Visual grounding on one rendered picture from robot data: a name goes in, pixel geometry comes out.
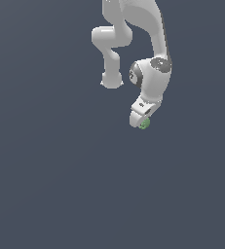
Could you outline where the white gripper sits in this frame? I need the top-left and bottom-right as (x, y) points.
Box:
(129, 95), (163, 128)

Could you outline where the small green ball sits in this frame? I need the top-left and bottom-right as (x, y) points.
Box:
(138, 118), (151, 130)

